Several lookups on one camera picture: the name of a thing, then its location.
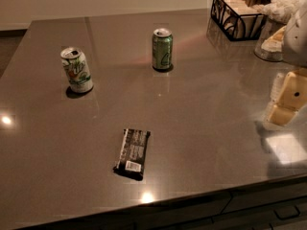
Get green soda can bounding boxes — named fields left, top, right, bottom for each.
left=152, top=28, right=173, bottom=72

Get black rxbar chocolate bar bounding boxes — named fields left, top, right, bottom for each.
left=113, top=128, right=151, bottom=181

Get dark drawer handle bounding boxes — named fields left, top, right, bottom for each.
left=273, top=205, right=301, bottom=220

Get white crumpled paper bags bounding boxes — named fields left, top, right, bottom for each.
left=253, top=0, right=307, bottom=24

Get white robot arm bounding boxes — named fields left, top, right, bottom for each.
left=265, top=2, right=307, bottom=127

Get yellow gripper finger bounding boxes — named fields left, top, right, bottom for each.
left=267, top=68, right=307, bottom=127

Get white 7up can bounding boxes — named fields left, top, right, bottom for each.
left=60, top=47, right=93, bottom=94

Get black wire napkin basket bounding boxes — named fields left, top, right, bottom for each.
left=211, top=0, right=266, bottom=41

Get round glass container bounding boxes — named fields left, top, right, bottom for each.
left=254, top=17, right=286, bottom=62

